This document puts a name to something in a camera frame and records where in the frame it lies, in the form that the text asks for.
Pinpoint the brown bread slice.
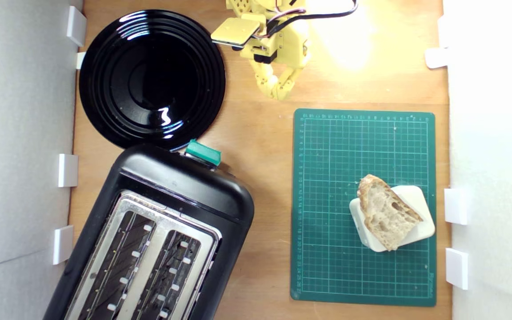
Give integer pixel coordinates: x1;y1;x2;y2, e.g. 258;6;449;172
356;174;424;252

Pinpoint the green toaster lever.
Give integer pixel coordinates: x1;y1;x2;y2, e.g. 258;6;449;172
185;139;222;167

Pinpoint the black two-slot toaster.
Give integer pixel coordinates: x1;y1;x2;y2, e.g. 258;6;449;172
43;143;255;320

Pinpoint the green cutting mat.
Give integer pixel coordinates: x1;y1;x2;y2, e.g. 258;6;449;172
290;108;437;307

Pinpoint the black plate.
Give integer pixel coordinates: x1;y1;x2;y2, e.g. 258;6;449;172
79;9;227;152

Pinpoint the white block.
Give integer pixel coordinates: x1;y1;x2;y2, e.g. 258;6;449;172
349;185;436;253

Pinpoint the yellow gripper camera mount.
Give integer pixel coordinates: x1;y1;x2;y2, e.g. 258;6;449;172
211;17;262;48

